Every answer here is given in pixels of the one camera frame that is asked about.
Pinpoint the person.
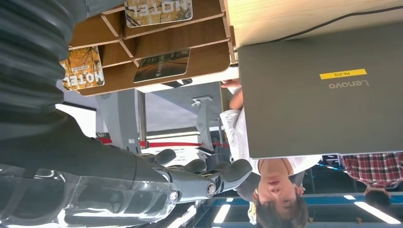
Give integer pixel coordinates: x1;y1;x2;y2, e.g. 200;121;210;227
340;152;403;210
220;78;323;228

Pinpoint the wooden card holder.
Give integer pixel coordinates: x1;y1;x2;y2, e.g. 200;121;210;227
67;0;237;96

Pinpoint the hotel key card autumn print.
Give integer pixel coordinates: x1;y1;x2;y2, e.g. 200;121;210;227
124;0;193;28
59;46;105;92

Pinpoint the grey angular stand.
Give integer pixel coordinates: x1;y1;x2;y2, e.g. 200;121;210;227
191;95;215;152

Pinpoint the grey kiosk stand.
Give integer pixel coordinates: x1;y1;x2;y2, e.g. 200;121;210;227
96;89;141;155

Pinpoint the red barrier belt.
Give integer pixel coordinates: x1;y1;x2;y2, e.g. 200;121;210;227
97;137;230;149

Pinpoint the white display kiosk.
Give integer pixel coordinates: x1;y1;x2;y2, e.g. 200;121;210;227
146;127;202;166

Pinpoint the grey laptop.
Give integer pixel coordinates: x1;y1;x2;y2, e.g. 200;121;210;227
238;22;403;160

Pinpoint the yellow laptop label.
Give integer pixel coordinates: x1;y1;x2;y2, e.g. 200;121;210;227
319;68;368;80

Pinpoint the chrome stanchion post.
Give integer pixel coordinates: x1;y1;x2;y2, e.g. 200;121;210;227
138;91;147;149

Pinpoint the black laptop cable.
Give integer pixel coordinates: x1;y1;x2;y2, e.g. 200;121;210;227
234;5;403;51

